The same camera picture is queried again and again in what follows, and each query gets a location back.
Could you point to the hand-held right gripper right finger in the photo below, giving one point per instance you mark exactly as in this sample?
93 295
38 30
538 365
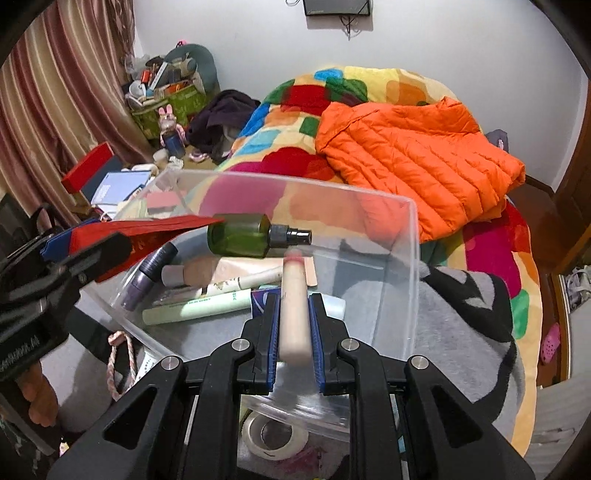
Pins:
316 332

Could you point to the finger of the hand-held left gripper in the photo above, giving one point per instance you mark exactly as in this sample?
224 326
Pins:
101 256
55 244

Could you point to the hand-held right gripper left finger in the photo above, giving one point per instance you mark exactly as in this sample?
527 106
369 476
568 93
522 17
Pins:
274 332

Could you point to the small blue box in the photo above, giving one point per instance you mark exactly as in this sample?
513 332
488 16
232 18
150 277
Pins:
259 302

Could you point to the beige cosmetic stick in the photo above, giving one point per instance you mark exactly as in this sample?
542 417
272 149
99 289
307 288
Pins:
293 304

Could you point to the purple bottle with black cap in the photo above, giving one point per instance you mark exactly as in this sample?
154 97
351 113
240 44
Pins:
147 277

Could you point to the red foil pouch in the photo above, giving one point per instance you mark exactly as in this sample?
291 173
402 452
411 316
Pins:
152 228

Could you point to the white pen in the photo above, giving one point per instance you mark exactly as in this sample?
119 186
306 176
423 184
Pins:
240 281

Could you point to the pale green tube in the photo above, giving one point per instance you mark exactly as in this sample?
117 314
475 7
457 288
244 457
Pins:
194 310

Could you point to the pink tube with pale cap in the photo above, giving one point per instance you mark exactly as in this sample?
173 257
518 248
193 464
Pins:
194 272

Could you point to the clear plastic bin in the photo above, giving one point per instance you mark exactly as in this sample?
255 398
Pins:
397 277

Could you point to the green spray bottle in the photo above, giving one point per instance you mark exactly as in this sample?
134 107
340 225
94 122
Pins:
235 235

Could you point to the person's left hand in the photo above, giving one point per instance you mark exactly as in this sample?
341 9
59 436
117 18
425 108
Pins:
39 392

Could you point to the blue and white notebook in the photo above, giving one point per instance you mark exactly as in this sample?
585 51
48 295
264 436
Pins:
117 187

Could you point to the pink book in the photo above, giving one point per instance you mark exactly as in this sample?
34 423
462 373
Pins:
159 203

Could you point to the red box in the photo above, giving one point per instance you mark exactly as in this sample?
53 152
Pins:
87 168

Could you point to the white tape roll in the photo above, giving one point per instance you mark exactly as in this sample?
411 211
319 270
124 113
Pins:
251 434

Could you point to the white cup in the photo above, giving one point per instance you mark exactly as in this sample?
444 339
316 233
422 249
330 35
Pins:
160 155

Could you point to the pink glitter trinket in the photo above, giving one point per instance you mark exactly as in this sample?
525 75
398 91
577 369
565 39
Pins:
300 459

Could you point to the pink bunny water bottle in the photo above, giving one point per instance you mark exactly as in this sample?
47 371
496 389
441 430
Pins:
171 136

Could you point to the grey and black blanket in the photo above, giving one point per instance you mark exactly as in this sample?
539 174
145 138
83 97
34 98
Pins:
461 332

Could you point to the striped curtain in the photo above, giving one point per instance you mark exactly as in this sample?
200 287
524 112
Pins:
60 92

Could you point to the green storage bag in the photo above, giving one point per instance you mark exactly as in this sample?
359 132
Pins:
184 106

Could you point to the colourful patchwork quilt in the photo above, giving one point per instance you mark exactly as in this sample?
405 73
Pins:
295 152

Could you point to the dark clothes pile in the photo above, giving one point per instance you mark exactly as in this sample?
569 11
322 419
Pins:
221 115

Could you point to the orange puffer jacket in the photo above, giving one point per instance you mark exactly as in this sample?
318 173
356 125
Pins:
415 157

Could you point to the grey neck pillow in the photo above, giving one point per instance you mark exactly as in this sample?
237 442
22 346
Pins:
205 62

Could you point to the pink clog shoe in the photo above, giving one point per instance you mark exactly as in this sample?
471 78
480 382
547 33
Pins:
550 344

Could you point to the white sneakers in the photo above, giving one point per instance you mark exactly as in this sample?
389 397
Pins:
577 286

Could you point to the small black wall monitor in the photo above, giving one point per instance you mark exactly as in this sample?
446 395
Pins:
337 7

